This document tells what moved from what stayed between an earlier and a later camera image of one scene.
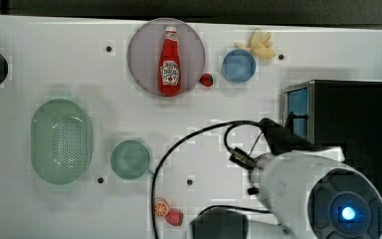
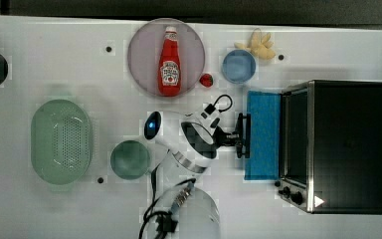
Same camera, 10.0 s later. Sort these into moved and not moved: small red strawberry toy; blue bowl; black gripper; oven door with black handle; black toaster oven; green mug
Moved: oven door with black handle; black gripper
Not moved: green mug; small red strawberry toy; blue bowl; black toaster oven
